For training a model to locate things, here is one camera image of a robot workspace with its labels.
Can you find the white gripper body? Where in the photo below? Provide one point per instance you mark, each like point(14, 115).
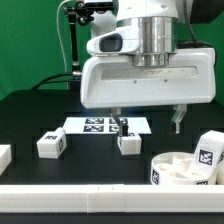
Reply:
point(113, 82)

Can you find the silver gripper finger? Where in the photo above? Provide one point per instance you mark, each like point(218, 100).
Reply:
point(179, 113)
point(122, 126)

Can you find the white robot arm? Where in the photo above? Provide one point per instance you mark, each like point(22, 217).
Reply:
point(137, 59)

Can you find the paper sheet with markers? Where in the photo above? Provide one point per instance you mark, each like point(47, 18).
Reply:
point(104, 125)

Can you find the white right fence bar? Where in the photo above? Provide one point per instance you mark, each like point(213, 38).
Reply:
point(220, 175)

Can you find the white fence bar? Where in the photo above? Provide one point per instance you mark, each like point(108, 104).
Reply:
point(220, 175)
point(111, 198)
point(5, 157)

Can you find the white front fence bar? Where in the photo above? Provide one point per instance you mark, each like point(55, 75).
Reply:
point(111, 198)

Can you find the white left fence bar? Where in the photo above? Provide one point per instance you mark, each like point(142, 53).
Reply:
point(5, 157)

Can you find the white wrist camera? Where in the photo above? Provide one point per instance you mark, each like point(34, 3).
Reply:
point(123, 40)

